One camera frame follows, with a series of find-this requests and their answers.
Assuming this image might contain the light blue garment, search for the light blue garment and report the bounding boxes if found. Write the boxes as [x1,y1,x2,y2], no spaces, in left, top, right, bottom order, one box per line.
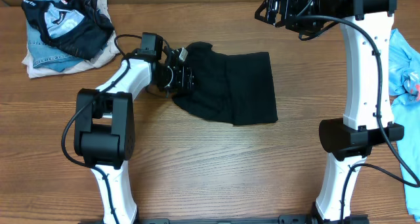
[388,28,420,222]

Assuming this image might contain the folded blue denim jeans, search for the folded blue denim jeans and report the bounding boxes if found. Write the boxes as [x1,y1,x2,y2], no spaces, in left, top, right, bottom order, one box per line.
[22,0,85,72]

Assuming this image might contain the black t-shirt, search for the black t-shirt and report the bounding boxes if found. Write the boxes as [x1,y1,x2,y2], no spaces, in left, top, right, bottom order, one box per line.
[173,42,278,125]

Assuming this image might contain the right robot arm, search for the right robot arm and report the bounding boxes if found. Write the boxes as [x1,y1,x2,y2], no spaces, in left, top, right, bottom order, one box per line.
[255,0,404,223]

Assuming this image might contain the folded white cloth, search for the folded white cloth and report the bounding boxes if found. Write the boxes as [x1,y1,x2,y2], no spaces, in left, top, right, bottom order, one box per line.
[22,0,117,78]

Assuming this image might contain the black and grey jersey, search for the black and grey jersey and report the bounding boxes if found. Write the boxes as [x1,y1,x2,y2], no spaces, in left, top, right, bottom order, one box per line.
[21,0,114,60]

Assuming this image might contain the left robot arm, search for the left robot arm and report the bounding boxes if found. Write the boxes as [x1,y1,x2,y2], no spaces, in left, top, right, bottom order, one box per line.
[69,32,194,223]

